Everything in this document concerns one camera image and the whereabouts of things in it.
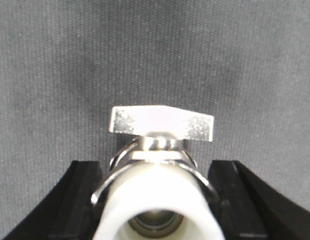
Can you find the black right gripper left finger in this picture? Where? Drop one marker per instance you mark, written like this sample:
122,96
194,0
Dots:
66,212

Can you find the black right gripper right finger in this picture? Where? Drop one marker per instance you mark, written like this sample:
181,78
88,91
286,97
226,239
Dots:
250,209

